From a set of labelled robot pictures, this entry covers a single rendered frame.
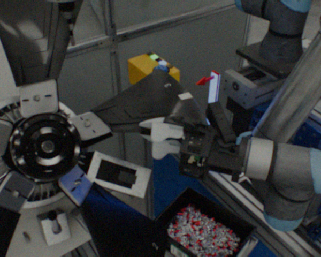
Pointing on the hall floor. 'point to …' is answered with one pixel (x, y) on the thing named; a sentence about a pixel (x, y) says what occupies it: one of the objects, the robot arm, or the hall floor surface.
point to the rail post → (149, 177)
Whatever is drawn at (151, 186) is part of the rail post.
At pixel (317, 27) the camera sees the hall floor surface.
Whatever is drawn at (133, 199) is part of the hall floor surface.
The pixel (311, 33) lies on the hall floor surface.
